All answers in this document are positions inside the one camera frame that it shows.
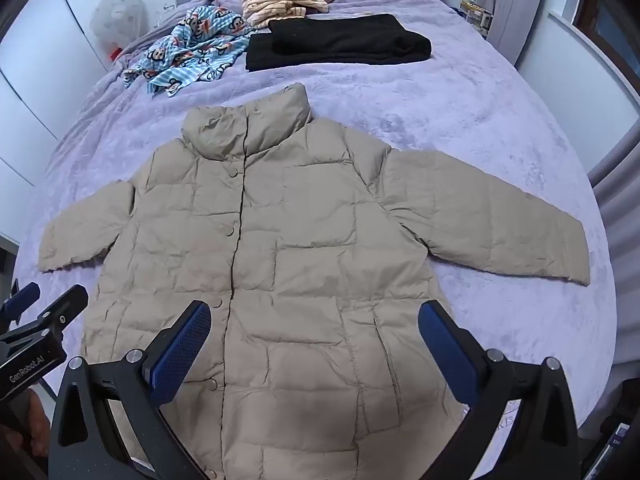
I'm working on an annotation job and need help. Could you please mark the person's left hand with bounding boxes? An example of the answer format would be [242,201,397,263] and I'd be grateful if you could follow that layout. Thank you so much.
[9,389,52,457]

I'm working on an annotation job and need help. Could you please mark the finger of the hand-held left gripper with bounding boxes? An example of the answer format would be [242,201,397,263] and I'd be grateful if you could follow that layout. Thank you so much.
[0,282,42,322]
[27,284,90,337]

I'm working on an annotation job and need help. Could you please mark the blue monkey print garment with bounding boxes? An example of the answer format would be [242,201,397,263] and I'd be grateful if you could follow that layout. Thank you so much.
[122,4,258,99]

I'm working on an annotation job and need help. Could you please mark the pale grey curtain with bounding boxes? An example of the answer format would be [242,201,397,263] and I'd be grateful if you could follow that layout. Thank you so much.
[479,0,551,67]
[587,132,640,361]

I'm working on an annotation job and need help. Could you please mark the beige puffer jacket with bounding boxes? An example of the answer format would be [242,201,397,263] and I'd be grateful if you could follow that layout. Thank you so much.
[37,81,588,480]

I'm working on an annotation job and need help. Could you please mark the lavender plush blanket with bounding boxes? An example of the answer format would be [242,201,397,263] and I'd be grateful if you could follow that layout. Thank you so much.
[10,0,621,480]

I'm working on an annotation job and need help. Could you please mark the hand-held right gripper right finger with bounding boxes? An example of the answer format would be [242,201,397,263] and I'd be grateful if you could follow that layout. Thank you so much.
[417,300,583,480]

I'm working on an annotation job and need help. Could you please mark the white covered round fan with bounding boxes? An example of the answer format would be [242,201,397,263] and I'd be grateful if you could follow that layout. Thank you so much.
[90,0,147,68]

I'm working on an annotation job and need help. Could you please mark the black folded garment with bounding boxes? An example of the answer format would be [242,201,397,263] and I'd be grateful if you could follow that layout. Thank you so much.
[245,14,433,73]

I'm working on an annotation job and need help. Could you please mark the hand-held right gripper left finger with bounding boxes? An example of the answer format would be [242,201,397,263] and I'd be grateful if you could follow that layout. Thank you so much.
[48,300,213,480]

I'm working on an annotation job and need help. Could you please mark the small boxes on nightstand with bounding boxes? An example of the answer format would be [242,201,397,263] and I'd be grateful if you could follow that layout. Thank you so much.
[459,0,494,37]

